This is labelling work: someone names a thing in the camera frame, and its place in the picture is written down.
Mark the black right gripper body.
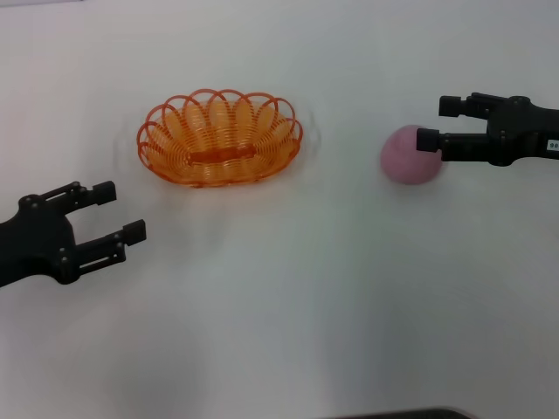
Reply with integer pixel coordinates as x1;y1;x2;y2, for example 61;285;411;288
487;94;559;167

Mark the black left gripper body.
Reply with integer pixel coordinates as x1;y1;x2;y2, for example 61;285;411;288
0;196;79;289

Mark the pink peach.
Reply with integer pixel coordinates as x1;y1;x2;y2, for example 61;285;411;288
379;125;443;186

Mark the orange plastic wire basket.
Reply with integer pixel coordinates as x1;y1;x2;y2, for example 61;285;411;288
136;89;304;189

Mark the dark rounded robot base edge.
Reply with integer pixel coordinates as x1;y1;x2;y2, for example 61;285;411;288
335;408;477;419

